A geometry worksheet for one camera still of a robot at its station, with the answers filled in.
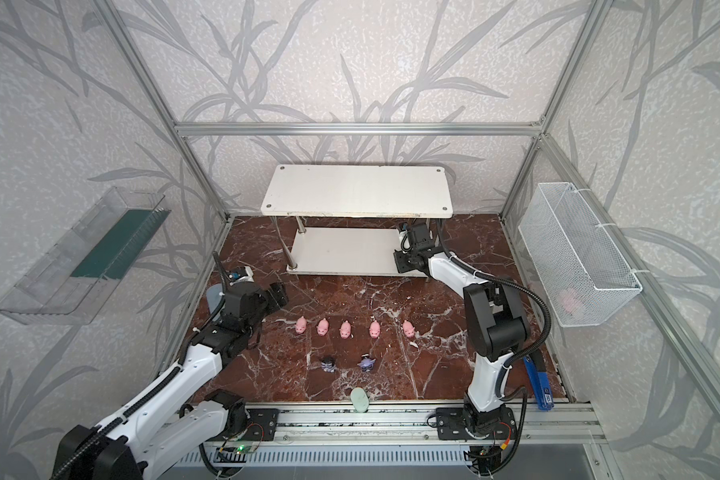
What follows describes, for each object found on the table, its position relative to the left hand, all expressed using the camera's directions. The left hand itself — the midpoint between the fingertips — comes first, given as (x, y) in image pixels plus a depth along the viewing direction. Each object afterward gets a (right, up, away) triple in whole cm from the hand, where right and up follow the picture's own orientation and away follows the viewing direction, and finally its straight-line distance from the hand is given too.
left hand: (279, 279), depth 84 cm
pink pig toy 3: (+18, -16, +5) cm, 24 cm away
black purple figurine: (+15, -22, -5) cm, 27 cm away
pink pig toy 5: (+38, -16, +5) cm, 41 cm away
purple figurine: (+25, -22, -3) cm, 34 cm away
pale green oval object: (+23, -30, -8) cm, 39 cm away
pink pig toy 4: (+27, -16, +5) cm, 32 cm away
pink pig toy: (+5, -15, +5) cm, 16 cm away
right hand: (+37, +9, +15) cm, 41 cm away
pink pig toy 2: (+11, -15, +5) cm, 19 cm away
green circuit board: (-4, -39, -13) cm, 41 cm away
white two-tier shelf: (+16, +20, +35) cm, 43 cm away
